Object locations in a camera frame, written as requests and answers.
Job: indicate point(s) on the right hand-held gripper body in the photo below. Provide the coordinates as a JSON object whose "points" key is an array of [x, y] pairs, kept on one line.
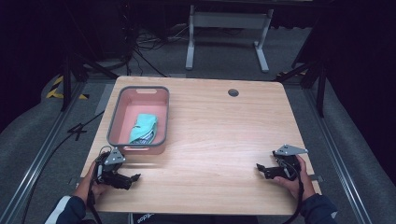
{"points": [[288, 168]]}

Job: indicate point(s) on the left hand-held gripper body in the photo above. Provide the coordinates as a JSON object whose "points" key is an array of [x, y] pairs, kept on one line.
{"points": [[109, 174]]}

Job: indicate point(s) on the teal cloth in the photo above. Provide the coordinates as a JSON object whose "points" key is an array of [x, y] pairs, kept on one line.
{"points": [[144, 126]]}

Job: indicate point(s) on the pink plastic bin grey rim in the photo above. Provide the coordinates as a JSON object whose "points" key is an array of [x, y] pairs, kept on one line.
{"points": [[146, 105]]}

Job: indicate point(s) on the person's right hand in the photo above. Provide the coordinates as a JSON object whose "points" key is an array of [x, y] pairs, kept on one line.
{"points": [[303, 183]]}

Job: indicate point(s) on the person's left hand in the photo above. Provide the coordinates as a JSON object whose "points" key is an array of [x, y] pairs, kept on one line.
{"points": [[87, 186]]}

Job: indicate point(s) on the black tape cross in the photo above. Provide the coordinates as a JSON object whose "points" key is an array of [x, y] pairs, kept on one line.
{"points": [[77, 131]]}

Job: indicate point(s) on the person's dark clothing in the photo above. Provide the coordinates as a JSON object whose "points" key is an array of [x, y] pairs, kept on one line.
{"points": [[193, 218]]}

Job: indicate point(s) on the black tripod stand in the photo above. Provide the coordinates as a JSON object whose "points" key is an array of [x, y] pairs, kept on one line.
{"points": [[66, 81], [320, 84]]}

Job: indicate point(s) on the yellow black floor tape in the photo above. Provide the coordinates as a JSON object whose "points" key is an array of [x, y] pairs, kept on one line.
{"points": [[57, 90]]}

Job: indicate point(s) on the grey metal floor rail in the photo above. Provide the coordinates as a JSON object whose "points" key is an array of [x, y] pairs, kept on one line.
{"points": [[336, 155], [34, 168]]}

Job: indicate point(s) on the white metal table frame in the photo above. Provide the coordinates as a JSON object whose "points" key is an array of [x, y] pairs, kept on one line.
{"points": [[230, 20]]}

